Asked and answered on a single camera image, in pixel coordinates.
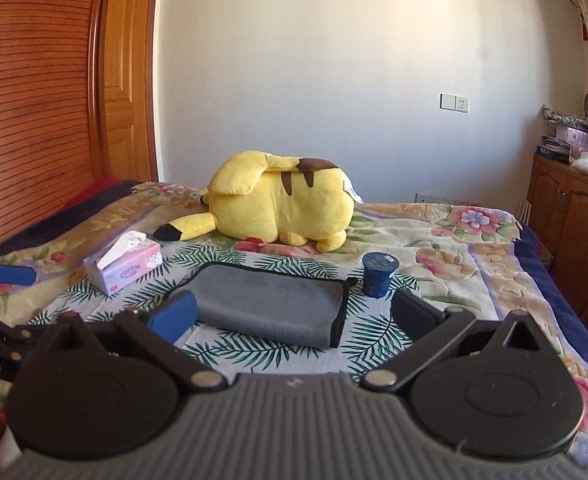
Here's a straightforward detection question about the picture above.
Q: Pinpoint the palm leaf print cloth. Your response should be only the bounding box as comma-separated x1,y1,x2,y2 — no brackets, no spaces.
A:
26,239,505,386

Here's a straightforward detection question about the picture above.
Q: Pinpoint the stack of dark books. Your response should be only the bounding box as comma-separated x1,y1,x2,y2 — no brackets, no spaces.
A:
536,136,570,165

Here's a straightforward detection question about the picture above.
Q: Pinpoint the pink patterned box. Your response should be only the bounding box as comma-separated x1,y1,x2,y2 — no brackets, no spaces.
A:
555,126,588,159

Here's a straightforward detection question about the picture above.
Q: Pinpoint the pink tissue box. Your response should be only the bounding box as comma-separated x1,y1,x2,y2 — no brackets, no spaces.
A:
84,231,163,297

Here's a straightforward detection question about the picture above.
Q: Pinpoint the dark blue cup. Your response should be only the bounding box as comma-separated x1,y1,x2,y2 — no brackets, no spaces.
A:
362,252,399,298

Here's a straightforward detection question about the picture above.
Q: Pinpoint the wooden slatted headboard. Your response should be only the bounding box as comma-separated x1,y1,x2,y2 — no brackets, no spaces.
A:
0,0,98,243

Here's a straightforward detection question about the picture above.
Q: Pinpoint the yellow pikachu plush toy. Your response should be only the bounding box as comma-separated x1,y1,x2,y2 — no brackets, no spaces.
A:
154,151,362,252

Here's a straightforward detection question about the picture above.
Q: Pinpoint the wooden low cabinet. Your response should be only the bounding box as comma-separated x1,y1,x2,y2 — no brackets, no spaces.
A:
527,155,588,326

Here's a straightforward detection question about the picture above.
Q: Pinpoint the wooden door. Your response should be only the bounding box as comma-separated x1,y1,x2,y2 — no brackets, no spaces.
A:
98,0,157,181

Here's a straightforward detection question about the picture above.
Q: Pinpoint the white wall socket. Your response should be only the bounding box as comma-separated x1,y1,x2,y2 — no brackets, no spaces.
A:
439,93,469,113

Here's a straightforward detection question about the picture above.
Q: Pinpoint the grey folded towel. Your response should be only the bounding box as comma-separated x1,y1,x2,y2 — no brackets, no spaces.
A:
170,262,355,349

